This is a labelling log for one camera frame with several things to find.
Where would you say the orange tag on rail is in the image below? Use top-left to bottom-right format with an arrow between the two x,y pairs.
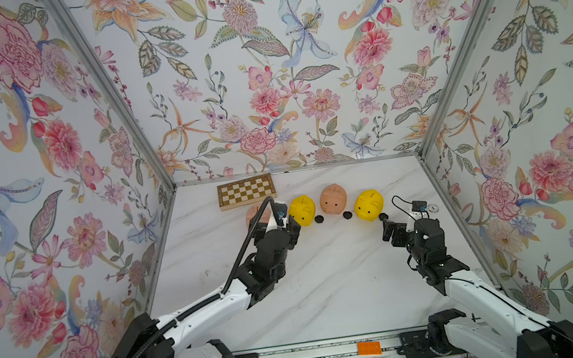
356,341 -> 383,357

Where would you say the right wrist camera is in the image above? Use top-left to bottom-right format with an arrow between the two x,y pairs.
411,200 -> 430,218

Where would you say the round table hole cap far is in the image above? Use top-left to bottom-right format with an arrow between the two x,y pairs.
427,203 -> 440,213

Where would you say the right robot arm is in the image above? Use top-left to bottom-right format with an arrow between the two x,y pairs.
380,214 -> 573,358

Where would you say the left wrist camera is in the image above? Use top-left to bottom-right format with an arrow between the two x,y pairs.
268,201 -> 289,228

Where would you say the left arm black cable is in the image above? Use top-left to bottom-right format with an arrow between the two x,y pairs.
73,195 -> 296,358

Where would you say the yellow piggy bank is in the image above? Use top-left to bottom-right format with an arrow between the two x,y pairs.
354,189 -> 384,222
288,195 -> 316,227

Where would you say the wooden chessboard box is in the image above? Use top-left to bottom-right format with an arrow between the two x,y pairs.
217,173 -> 277,211

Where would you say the pink piggy bank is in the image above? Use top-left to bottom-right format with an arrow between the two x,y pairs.
245,204 -> 271,229
319,183 -> 348,215

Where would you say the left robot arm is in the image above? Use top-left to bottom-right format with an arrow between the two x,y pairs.
110,216 -> 301,358

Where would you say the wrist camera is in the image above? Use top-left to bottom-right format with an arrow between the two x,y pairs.
268,201 -> 289,228
411,200 -> 430,218

